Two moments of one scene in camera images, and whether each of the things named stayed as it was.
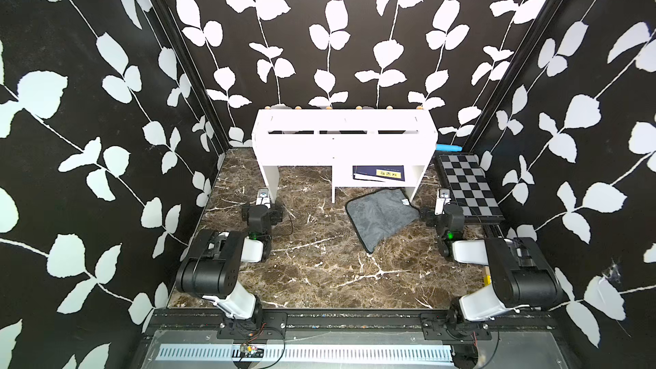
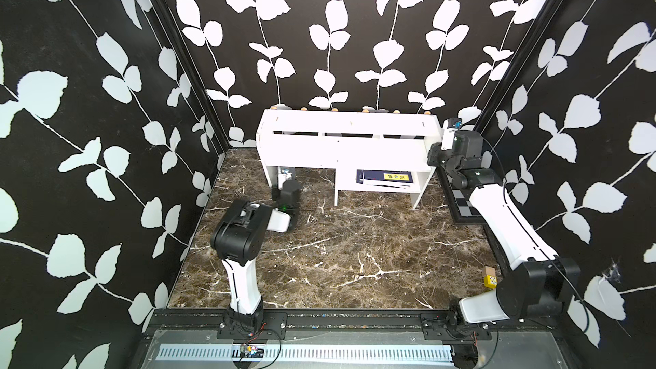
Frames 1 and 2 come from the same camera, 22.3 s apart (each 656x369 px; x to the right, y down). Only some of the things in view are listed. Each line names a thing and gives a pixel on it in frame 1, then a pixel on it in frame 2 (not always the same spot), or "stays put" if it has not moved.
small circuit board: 251,352 stays put
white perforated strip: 310,353 stays put
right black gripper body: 436,220 to 439,158
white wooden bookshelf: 364,147 stays put
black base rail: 274,324 stays put
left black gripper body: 272,216 to 274,194
